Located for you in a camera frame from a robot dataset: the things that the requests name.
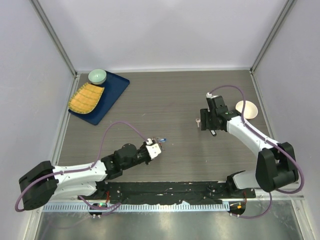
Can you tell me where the grey keyring holder red handle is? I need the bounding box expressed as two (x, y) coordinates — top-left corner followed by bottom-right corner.
(152, 137), (166, 151)

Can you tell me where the blue key tag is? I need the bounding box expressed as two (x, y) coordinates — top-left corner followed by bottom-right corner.
(158, 138), (167, 143)

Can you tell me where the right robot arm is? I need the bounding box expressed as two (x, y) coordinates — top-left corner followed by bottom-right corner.
(200, 93), (299, 198)

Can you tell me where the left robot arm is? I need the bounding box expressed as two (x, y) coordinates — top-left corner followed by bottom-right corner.
(15, 140), (162, 212)

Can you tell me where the black key fob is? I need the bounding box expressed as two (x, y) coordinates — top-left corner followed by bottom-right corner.
(210, 130), (217, 137)

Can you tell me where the silver key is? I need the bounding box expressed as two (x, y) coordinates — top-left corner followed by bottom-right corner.
(195, 118), (201, 128)

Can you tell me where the white brown bowl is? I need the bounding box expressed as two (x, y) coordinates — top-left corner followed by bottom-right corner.
(235, 100), (259, 120)

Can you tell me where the yellow woven mat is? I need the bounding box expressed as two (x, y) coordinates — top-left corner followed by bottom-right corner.
(68, 82), (105, 115)

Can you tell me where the blue tray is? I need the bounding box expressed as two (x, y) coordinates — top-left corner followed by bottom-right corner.
(68, 71), (130, 126)

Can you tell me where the green ceramic bowl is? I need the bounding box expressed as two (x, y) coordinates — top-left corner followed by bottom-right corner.
(88, 68), (107, 85)

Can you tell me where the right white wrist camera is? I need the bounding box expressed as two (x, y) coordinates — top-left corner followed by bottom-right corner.
(206, 92), (217, 100)

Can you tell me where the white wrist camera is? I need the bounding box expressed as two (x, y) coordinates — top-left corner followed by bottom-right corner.
(145, 138), (162, 160)
(206, 92), (217, 100)

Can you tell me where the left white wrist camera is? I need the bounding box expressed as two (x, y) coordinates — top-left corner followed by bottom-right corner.
(145, 138), (162, 160)

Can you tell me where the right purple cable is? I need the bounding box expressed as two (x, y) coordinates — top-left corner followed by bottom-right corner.
(209, 84), (306, 195)

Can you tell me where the purple cable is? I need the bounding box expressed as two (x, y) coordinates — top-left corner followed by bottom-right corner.
(209, 84), (306, 195)
(14, 121), (151, 213)

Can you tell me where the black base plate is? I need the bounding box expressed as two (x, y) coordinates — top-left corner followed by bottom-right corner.
(83, 181), (256, 205)

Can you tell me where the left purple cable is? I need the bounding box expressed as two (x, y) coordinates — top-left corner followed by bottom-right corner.
(14, 121), (151, 213)

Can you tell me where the slotted cable duct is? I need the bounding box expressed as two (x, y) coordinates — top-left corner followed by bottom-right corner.
(42, 201), (230, 213)

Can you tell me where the right aluminium frame post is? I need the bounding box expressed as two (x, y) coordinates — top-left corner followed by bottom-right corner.
(249, 0), (297, 75)

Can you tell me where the aluminium frame post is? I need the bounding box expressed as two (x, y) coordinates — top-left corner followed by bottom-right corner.
(29, 0), (78, 78)
(249, 0), (297, 75)

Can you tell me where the left aluminium frame post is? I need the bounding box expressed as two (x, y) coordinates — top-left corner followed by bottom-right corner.
(29, 0), (78, 78)

